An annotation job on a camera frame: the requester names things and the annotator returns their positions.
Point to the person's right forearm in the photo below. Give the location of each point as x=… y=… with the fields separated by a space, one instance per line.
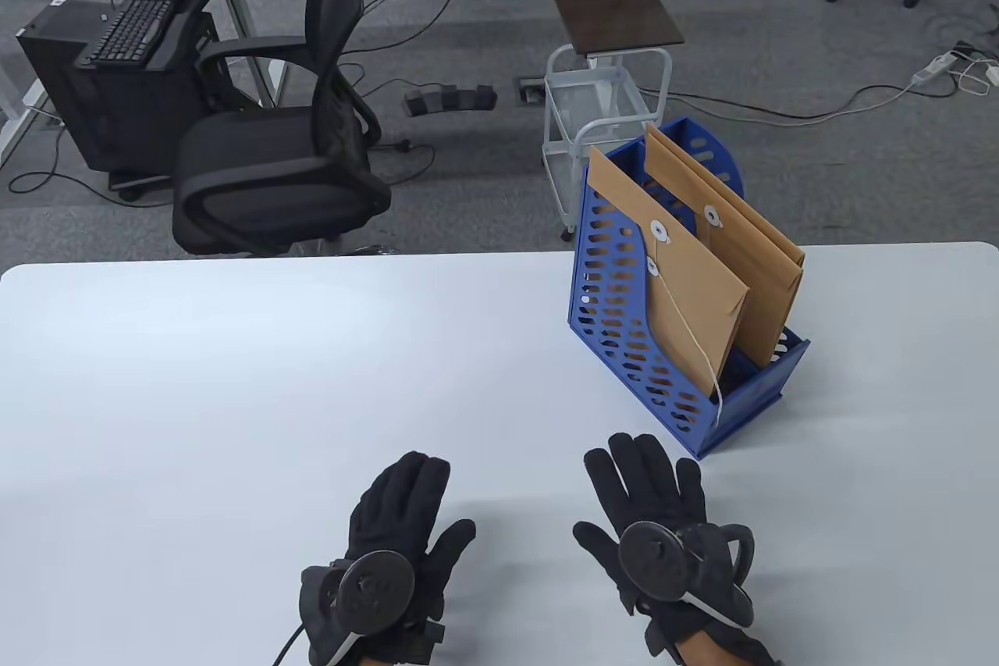
x=702 y=654

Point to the black computer tower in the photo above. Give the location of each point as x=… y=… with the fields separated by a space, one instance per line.
x=117 y=119

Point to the brown document pouch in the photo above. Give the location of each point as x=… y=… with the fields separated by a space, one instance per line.
x=765 y=283
x=734 y=199
x=687 y=307

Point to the blue perforated file holder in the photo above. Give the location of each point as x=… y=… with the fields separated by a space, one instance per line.
x=780 y=381

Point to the grey metal desk leg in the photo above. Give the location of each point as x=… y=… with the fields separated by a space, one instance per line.
x=238 y=10

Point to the white power strip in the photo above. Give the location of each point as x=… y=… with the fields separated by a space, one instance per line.
x=933 y=69

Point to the dark brown wooden board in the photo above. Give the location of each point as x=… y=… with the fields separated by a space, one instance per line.
x=613 y=6

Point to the metal floor socket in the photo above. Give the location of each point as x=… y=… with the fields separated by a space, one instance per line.
x=530 y=91

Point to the person's left hand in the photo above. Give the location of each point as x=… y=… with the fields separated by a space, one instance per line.
x=406 y=502

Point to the white rolling cart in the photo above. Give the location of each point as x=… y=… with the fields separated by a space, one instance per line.
x=577 y=88

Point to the black keyboard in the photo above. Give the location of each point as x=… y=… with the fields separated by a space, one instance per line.
x=129 y=26

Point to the black mesh office chair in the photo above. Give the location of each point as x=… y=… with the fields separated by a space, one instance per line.
x=257 y=174

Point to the person's right hand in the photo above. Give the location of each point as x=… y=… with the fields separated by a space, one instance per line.
x=648 y=479

